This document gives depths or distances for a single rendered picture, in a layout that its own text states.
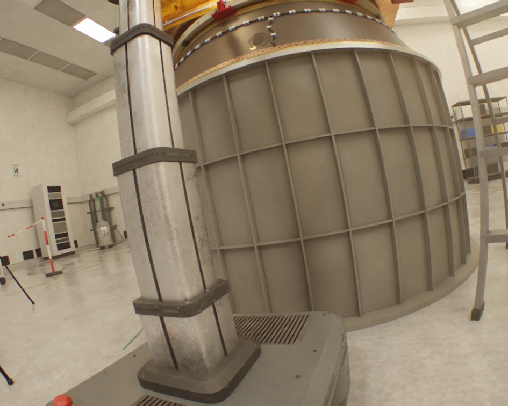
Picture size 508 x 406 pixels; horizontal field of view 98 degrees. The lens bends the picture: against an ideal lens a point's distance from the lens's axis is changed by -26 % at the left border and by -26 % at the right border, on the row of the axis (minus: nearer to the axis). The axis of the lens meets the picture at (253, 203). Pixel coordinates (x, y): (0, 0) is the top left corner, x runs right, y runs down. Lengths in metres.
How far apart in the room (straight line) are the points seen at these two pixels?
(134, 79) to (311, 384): 0.63
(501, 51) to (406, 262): 8.40
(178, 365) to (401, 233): 1.03
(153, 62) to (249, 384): 0.62
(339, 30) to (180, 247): 1.25
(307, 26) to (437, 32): 7.22
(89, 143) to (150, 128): 9.61
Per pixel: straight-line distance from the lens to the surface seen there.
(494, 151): 1.23
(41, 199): 8.42
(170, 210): 0.50
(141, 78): 0.57
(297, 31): 1.45
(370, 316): 1.28
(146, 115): 0.54
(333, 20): 1.59
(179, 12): 2.05
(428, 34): 8.43
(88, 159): 10.10
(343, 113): 1.24
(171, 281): 0.52
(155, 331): 0.58
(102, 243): 8.05
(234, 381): 0.57
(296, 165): 1.18
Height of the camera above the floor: 0.59
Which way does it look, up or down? 1 degrees down
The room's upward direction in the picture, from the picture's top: 11 degrees counter-clockwise
